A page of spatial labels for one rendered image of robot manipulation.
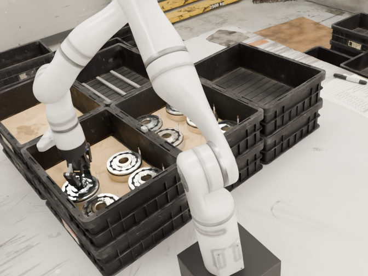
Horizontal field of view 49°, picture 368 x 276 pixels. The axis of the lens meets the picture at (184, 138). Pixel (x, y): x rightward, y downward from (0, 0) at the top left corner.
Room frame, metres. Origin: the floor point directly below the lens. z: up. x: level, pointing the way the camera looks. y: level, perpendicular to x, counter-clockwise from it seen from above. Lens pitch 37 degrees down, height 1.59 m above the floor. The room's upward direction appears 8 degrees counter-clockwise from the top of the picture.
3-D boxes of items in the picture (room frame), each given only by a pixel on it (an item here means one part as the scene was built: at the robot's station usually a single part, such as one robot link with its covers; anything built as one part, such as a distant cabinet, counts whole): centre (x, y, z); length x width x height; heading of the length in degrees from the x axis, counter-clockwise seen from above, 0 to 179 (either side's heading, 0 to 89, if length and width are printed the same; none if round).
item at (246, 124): (1.05, -0.01, 0.92); 0.40 x 0.30 x 0.02; 35
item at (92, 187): (0.84, 0.30, 0.86); 0.10 x 0.10 x 0.01
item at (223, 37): (2.04, -0.30, 0.71); 0.22 x 0.19 x 0.01; 29
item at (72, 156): (0.87, 0.29, 0.95); 0.08 x 0.08 x 0.09
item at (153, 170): (0.83, 0.12, 0.86); 0.10 x 0.10 x 0.01
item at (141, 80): (1.38, 0.22, 0.87); 0.40 x 0.30 x 0.11; 35
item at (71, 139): (0.87, 0.31, 1.02); 0.11 x 0.09 x 0.06; 76
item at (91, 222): (0.88, 0.24, 0.92); 0.40 x 0.30 x 0.02; 35
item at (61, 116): (0.88, 0.29, 1.12); 0.09 x 0.07 x 0.15; 5
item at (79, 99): (1.21, 0.46, 0.87); 0.40 x 0.30 x 0.11; 35
